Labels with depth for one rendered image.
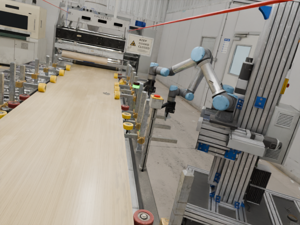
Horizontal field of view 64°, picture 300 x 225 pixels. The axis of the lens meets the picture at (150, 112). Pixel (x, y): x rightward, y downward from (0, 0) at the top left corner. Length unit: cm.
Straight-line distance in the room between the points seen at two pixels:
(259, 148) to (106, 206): 132
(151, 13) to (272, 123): 943
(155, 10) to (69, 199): 1048
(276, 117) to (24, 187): 186
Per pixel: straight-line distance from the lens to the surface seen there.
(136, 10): 1100
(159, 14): 1121
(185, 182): 87
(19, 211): 100
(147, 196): 146
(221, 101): 188
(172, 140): 196
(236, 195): 252
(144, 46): 451
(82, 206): 101
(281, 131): 227
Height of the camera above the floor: 154
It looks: 16 degrees down
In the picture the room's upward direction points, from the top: 11 degrees clockwise
